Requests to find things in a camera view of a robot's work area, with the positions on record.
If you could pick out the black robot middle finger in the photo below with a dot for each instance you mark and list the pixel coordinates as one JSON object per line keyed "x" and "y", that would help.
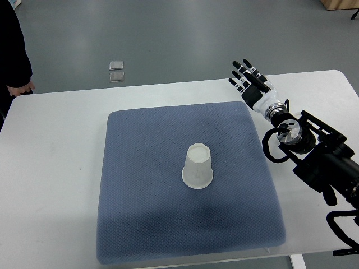
{"x": 239, "y": 67}

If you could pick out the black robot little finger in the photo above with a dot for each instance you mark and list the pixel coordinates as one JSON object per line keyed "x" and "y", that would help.
{"x": 239, "y": 87}

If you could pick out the wooden box corner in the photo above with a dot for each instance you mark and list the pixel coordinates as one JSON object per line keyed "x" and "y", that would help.
{"x": 331, "y": 5}

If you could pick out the black tripod leg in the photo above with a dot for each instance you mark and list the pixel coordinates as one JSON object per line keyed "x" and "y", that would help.
{"x": 354, "y": 15}

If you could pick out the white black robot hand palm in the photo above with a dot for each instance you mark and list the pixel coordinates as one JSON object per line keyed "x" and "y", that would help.
{"x": 258, "y": 101}

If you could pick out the person in dark clothing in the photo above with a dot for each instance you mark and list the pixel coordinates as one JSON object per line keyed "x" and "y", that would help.
{"x": 16, "y": 68}

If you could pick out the blue mesh cushion mat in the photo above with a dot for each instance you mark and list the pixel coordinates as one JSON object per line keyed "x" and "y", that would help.
{"x": 145, "y": 209}

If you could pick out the metal floor plate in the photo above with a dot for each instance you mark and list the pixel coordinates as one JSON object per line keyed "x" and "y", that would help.
{"x": 116, "y": 65}
{"x": 116, "y": 76}

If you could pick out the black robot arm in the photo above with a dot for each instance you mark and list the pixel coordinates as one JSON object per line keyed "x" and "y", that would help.
{"x": 323, "y": 160}

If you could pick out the lower metal floor plate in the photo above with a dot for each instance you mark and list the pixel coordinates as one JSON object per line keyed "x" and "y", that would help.
{"x": 116, "y": 76}

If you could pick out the white table leg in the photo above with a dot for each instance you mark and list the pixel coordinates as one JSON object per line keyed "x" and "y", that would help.
{"x": 297, "y": 261}

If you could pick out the upper metal floor plate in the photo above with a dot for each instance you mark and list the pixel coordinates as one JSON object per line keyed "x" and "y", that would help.
{"x": 116, "y": 65}

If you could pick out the person's bare hand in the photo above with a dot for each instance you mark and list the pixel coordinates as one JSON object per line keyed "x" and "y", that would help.
{"x": 17, "y": 91}

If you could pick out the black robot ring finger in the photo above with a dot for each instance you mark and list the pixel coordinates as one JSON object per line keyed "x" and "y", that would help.
{"x": 241, "y": 79}

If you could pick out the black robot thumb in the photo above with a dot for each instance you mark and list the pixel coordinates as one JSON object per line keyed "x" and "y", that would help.
{"x": 256, "y": 82}

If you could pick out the white paper cup on mat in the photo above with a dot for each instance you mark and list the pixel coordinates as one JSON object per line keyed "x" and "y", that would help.
{"x": 197, "y": 172}

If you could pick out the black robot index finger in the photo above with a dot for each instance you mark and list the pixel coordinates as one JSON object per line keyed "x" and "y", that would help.
{"x": 253, "y": 70}

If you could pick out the black table control panel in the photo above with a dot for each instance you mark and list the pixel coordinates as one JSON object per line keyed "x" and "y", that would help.
{"x": 345, "y": 252}

